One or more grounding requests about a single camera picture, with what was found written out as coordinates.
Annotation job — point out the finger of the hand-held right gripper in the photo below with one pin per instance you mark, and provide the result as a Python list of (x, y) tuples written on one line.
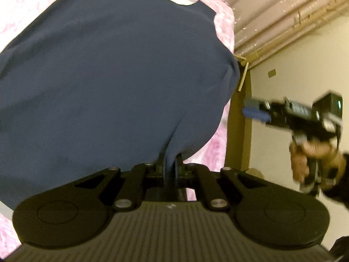
[(253, 114), (252, 103)]

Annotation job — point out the navy blue garment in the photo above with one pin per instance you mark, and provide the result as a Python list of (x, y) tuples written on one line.
[(109, 82)]

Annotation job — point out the person's right hand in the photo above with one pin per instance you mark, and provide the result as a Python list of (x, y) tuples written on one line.
[(316, 150)]

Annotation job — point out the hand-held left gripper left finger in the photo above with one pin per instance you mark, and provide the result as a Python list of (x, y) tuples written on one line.
[(161, 166)]

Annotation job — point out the brown wooden frame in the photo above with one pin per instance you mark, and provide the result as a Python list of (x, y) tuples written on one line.
[(240, 131)]

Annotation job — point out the wall switch plate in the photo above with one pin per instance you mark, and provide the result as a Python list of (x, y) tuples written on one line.
[(271, 73)]

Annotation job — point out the person's right forearm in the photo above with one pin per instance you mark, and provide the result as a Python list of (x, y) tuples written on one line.
[(340, 191)]

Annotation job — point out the pink fluffy blanket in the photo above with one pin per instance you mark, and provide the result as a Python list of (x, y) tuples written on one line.
[(224, 24)]

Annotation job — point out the light wooden stick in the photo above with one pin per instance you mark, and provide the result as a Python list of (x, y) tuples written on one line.
[(243, 77)]

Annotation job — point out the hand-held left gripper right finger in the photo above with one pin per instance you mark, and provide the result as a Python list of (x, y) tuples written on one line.
[(178, 167)]

